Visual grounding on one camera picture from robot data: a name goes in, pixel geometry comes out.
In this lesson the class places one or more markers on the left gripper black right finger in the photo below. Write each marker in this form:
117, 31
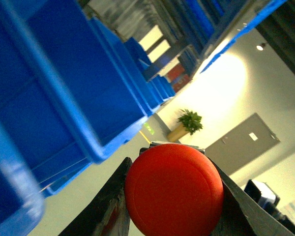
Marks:
241, 216

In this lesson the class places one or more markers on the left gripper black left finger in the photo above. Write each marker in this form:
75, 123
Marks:
106, 214

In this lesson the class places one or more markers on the red mushroom push button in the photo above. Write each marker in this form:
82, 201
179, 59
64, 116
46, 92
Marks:
174, 190

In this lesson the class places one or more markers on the blue source bin with buttons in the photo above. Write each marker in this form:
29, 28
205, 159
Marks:
66, 99

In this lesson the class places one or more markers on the grey door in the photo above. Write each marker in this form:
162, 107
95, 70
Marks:
241, 145

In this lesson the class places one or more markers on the potted green plant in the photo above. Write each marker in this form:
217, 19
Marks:
189, 122

